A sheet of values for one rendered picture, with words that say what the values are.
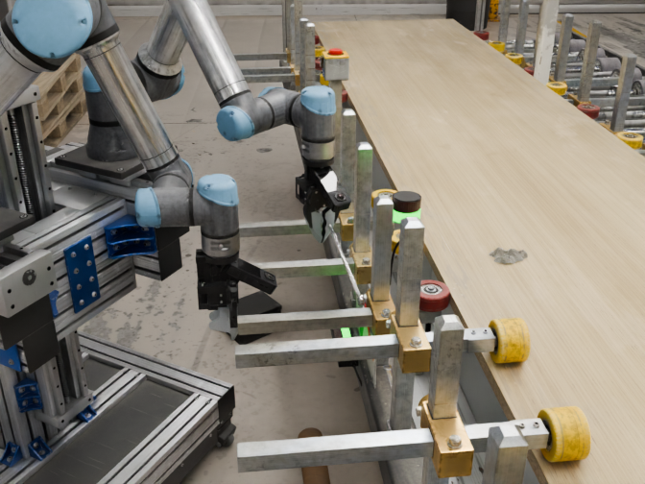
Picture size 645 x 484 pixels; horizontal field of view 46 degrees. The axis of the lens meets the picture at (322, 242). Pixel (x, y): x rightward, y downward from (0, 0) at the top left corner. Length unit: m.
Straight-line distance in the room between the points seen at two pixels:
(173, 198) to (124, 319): 1.86
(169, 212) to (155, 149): 0.15
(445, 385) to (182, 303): 2.28
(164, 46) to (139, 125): 0.47
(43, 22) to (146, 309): 2.12
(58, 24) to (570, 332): 1.08
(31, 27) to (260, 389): 1.78
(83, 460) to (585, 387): 1.44
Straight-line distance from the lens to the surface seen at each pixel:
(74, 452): 2.34
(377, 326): 1.58
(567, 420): 1.21
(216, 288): 1.51
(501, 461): 0.90
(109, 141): 1.97
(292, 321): 1.59
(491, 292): 1.64
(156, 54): 1.97
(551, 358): 1.47
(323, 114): 1.63
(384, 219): 1.54
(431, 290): 1.61
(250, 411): 2.70
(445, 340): 1.09
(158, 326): 3.18
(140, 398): 2.48
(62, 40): 1.33
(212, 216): 1.44
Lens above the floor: 1.73
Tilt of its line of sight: 27 degrees down
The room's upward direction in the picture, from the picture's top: straight up
